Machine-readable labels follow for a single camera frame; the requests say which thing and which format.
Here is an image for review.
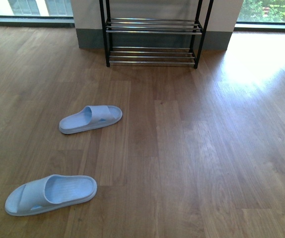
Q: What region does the light blue slipper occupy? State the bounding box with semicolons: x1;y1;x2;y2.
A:
59;105;123;134
5;175;97;216

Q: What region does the black metal shoe rack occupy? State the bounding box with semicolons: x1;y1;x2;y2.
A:
99;0;214;68

